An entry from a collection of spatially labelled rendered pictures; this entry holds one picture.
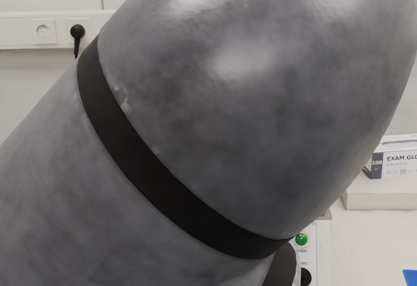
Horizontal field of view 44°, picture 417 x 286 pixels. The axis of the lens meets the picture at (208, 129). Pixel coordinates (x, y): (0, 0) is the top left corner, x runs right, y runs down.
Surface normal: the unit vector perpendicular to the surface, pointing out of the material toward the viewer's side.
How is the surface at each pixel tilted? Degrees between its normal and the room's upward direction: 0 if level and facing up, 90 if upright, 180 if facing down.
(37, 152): 58
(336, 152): 96
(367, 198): 90
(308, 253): 65
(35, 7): 90
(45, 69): 90
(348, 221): 0
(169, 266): 106
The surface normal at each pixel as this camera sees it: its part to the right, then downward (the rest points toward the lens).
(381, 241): -0.04, -0.94
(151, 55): -0.43, -0.22
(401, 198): -0.07, 0.35
